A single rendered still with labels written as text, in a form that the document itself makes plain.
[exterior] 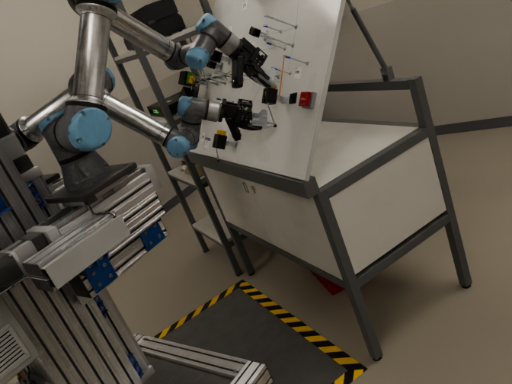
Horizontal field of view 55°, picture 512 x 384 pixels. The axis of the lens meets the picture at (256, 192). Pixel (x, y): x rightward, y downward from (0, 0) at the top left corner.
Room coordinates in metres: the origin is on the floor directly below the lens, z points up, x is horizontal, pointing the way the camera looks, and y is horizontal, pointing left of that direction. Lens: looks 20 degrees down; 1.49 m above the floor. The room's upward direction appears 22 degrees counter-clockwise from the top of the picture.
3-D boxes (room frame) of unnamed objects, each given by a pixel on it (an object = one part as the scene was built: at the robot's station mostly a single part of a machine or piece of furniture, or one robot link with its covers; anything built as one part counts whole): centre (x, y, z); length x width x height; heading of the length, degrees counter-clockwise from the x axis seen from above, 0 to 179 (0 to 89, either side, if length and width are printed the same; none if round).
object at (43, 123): (1.55, 0.47, 1.33); 0.13 x 0.12 x 0.14; 39
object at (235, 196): (2.41, 0.11, 0.60); 0.55 x 0.02 x 0.39; 22
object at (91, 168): (1.55, 0.48, 1.21); 0.15 x 0.15 x 0.10
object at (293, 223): (1.89, -0.09, 0.60); 0.55 x 0.03 x 0.39; 22
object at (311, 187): (2.14, 0.03, 0.83); 1.18 x 0.05 x 0.06; 22
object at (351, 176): (2.26, -0.26, 0.40); 1.18 x 0.60 x 0.80; 22
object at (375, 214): (2.26, -0.27, 0.60); 1.17 x 0.58 x 0.40; 22
